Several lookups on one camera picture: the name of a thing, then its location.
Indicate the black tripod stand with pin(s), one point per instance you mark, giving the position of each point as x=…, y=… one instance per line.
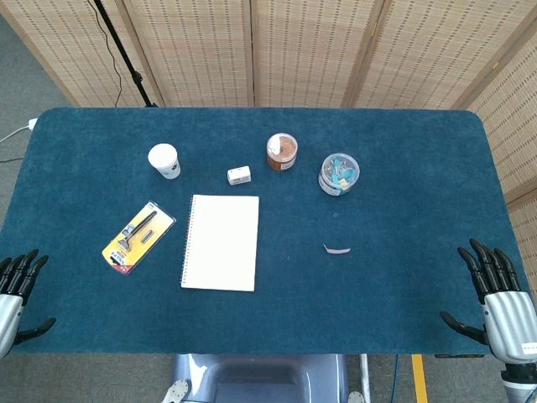
x=126, y=59

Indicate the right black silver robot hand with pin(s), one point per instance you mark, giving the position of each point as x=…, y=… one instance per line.
x=507, y=323

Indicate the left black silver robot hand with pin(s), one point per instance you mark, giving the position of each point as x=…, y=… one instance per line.
x=10, y=310

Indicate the white table leg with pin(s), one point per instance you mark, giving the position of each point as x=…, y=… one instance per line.
x=365, y=378

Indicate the small white box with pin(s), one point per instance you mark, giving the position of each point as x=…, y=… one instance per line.
x=239, y=176

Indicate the clear jar of binder clips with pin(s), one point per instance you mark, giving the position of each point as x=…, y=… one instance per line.
x=339, y=174

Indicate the brown-filled clear plastic jar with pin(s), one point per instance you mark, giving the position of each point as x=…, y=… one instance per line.
x=282, y=151

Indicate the white spiral notebook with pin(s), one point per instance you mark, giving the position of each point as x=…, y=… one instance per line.
x=222, y=243

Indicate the blue table cloth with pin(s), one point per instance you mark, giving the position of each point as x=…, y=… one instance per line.
x=335, y=294

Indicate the small pink strip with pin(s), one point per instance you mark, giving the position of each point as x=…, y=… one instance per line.
x=336, y=250

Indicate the grey-blue robot torso base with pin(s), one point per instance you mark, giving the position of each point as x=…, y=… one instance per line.
x=260, y=378

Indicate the razor in yellow blister pack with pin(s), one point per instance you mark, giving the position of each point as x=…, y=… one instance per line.
x=138, y=237

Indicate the white flower-print paper cup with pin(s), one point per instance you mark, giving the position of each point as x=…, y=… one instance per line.
x=163, y=159

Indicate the bamboo folding screen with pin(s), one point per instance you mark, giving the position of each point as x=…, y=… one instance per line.
x=310, y=50

